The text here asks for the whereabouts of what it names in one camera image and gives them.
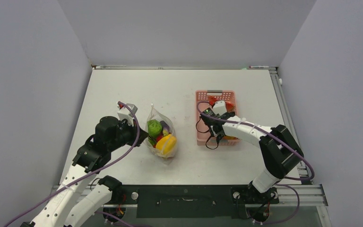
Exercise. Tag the yellow toy lemon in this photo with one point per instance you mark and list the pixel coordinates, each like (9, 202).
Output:
(229, 138)

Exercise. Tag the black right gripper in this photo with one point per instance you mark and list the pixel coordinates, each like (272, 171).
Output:
(233, 112)

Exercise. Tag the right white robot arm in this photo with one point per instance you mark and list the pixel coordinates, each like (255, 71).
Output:
(280, 151)

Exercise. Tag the aluminium table edge rail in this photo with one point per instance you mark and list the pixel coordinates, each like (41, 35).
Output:
(277, 85)

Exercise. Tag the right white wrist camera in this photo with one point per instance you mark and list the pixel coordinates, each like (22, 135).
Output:
(219, 107)

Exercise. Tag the green toy apple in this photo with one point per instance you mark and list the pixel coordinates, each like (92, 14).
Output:
(154, 128)

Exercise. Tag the yellow toy bell pepper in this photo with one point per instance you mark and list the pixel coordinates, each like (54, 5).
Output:
(166, 146)

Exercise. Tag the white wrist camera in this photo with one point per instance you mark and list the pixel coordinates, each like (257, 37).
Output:
(126, 112)
(219, 107)

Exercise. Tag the clear dotted zip top bag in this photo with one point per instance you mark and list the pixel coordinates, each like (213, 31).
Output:
(155, 114)

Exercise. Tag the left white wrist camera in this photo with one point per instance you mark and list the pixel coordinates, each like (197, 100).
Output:
(126, 112)

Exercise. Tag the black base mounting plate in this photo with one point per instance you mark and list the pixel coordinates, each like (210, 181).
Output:
(190, 201)

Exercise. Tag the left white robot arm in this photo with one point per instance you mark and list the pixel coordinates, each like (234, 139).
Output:
(111, 133)

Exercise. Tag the purple toy eggplant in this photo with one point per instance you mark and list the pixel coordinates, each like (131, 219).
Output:
(165, 128)

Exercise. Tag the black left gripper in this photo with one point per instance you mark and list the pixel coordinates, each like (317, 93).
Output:
(123, 123)

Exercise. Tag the green toy grape bunch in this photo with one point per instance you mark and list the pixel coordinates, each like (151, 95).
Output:
(152, 141)

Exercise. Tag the red watermelon slice toy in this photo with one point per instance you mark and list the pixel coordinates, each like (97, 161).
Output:
(229, 106)

